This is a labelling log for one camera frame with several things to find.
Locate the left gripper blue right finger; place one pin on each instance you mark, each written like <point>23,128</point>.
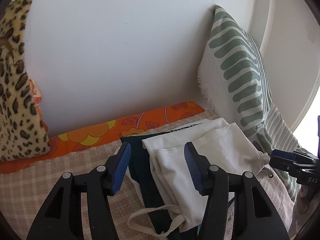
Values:
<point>255,216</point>

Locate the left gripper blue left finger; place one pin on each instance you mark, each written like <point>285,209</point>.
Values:
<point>60,214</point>

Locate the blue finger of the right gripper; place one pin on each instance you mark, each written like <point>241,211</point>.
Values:
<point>287,164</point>
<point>282,153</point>

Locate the cream canvas tote bag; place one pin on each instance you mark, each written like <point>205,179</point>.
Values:
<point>174,173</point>

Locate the pink plaid bed blanket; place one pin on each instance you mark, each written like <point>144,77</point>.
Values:
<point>23,192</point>

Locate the dark teal printed tote bag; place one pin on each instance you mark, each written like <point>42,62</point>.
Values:
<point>143,149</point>

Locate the leopard print cushion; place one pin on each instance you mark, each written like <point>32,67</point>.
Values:
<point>23,132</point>

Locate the green leaf pattern pillow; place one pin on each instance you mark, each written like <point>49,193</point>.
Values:
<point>233,79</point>

